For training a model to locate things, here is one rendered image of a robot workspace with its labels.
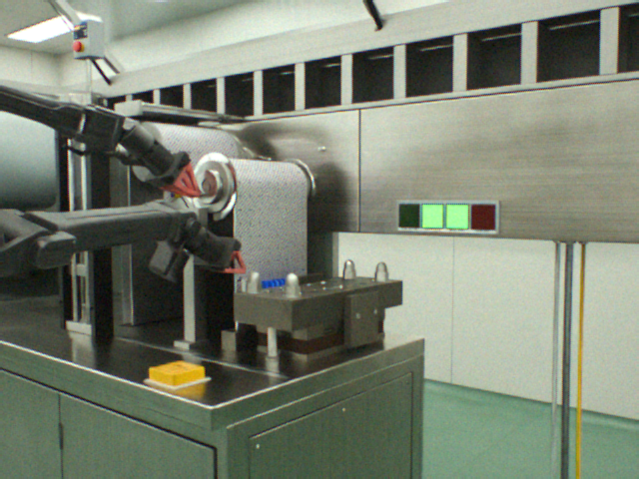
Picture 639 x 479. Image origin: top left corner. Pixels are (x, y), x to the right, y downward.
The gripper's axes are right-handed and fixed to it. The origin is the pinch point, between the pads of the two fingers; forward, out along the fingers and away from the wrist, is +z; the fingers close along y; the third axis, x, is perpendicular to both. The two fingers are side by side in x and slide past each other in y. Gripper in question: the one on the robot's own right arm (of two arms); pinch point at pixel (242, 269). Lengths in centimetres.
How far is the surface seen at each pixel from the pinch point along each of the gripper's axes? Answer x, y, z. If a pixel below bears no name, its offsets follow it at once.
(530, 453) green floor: 6, -7, 225
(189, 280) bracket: -5.7, -9.3, -4.7
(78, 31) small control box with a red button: 52, -62, -31
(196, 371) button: -25.2, 13.5, -13.5
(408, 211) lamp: 25.7, 23.8, 19.5
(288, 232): 13.9, 0.2, 9.0
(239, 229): 7.2, 0.3, -5.2
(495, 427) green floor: 17, -35, 245
